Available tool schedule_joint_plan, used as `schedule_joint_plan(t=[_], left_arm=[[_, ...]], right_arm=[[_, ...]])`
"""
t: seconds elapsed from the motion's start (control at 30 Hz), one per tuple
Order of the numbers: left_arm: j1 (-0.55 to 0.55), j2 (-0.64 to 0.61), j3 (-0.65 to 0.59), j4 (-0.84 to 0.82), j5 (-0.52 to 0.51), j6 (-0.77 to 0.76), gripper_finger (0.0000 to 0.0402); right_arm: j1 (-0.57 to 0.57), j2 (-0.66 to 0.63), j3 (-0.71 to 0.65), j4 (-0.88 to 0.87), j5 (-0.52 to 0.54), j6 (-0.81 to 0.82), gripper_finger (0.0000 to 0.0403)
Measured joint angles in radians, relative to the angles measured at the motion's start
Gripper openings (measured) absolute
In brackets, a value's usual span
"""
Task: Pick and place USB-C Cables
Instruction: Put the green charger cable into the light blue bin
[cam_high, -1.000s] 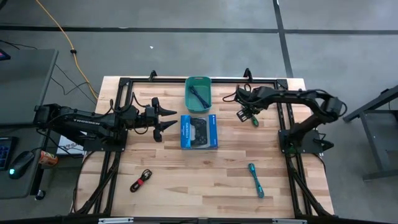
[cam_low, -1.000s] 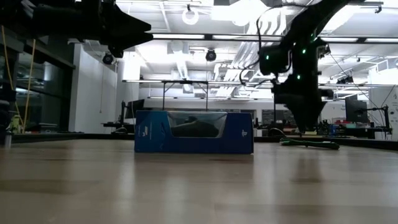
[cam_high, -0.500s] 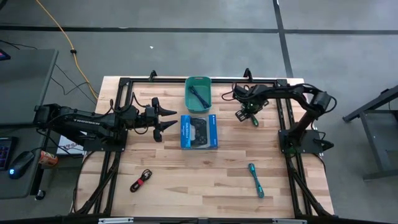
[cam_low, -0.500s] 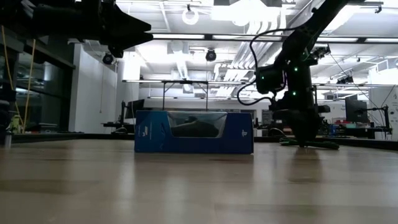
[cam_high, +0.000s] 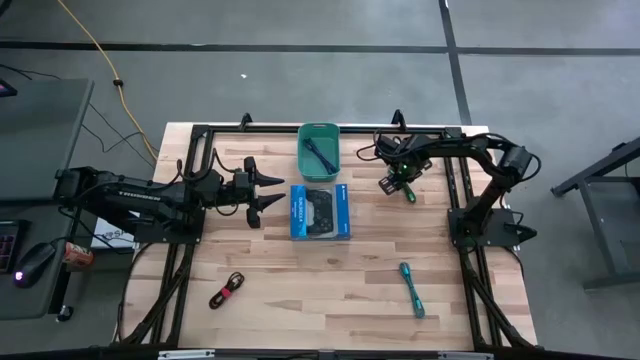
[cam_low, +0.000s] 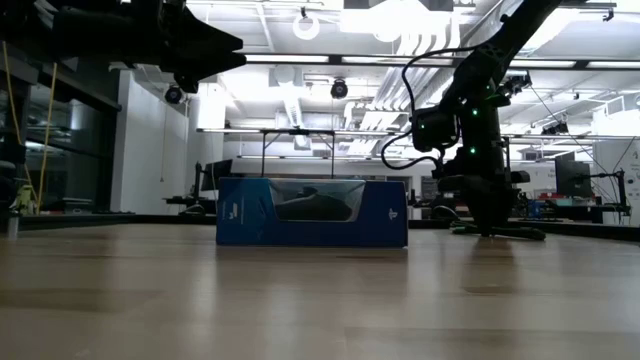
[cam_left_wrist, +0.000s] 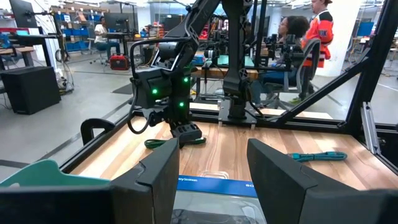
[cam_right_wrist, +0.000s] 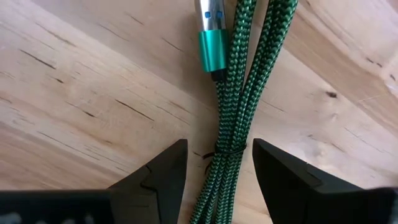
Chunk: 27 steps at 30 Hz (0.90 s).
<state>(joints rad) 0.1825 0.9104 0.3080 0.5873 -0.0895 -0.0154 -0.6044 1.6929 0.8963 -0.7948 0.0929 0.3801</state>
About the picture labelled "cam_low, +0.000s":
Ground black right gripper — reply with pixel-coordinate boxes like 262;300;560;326
433;159;531;236

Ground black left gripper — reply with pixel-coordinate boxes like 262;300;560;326
34;0;247;94

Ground black computer monitor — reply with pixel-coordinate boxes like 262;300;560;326
554;152;592;199
199;158;234;192

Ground black overhead crossbar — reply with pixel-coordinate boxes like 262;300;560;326
239;52;640;70

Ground black game controller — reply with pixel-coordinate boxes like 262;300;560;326
273;185;354;222

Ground blue game controller box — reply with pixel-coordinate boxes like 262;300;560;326
216;177;409;249

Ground small yellow-green object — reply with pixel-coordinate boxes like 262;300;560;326
14;183;37;214

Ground black aluminium table frame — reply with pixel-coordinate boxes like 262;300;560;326
0;212;640;244

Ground white ceiling ring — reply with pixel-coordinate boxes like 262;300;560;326
292;13;321;41

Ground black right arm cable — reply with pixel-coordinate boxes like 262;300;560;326
380;45;496;171

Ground yellow hanging cord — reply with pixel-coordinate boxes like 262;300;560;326
2;42;59;216

